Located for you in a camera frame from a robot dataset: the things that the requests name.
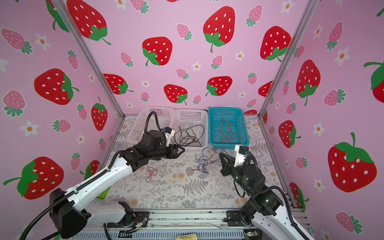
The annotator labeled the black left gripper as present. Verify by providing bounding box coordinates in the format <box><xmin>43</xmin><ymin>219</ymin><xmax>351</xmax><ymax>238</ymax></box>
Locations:
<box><xmin>148</xmin><ymin>143</ymin><xmax>185</xmax><ymax>163</ymax></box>

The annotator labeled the white plastic basket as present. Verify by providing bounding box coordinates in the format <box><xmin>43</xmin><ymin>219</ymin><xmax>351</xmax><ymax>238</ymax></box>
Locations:
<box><xmin>128</xmin><ymin>106</ymin><xmax>175</xmax><ymax>143</ymax></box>
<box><xmin>170</xmin><ymin>109</ymin><xmax>209</xmax><ymax>151</ymax></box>

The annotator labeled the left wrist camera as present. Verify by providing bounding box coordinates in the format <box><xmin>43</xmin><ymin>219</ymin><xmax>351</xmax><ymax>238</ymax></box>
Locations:
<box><xmin>163</xmin><ymin>127</ymin><xmax>175</xmax><ymax>147</ymax></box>

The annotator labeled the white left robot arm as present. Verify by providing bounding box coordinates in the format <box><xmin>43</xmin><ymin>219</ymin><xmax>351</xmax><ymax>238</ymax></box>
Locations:
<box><xmin>20</xmin><ymin>127</ymin><xmax>185</xmax><ymax>240</ymax></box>

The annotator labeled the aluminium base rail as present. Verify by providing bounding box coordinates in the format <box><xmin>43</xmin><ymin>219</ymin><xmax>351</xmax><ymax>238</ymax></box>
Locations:
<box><xmin>73</xmin><ymin>209</ymin><xmax>272</xmax><ymax>240</ymax></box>

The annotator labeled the gold object at bottom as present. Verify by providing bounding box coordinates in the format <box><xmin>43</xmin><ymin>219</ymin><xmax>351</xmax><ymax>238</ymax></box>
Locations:
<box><xmin>176</xmin><ymin>234</ymin><xmax>198</xmax><ymax>240</ymax></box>

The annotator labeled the green packet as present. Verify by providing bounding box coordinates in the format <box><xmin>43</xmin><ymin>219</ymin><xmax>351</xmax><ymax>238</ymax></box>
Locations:
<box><xmin>97</xmin><ymin>187</ymin><xmax>110</xmax><ymax>200</ymax></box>

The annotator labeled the left white plastic basket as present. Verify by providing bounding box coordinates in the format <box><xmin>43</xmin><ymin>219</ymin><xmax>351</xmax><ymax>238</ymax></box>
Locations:
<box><xmin>128</xmin><ymin>106</ymin><xmax>175</xmax><ymax>143</ymax></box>

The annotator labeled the middle white plastic basket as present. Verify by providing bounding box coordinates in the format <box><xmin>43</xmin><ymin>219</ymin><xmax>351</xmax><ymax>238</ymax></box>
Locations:
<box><xmin>170</xmin><ymin>109</ymin><xmax>209</xmax><ymax>151</ymax></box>

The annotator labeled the teal plastic basket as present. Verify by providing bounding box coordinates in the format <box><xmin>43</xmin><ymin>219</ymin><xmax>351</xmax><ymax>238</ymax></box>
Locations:
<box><xmin>208</xmin><ymin>108</ymin><xmax>250</xmax><ymax>150</ymax></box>

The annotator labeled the black cable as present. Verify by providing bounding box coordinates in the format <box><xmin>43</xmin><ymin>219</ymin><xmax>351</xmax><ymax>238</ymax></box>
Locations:
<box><xmin>173</xmin><ymin>124</ymin><xmax>206</xmax><ymax>148</ymax></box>

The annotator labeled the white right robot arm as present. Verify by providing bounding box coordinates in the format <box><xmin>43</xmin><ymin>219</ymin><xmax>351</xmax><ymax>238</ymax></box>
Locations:
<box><xmin>219</xmin><ymin>151</ymin><xmax>313</xmax><ymax>240</ymax></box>

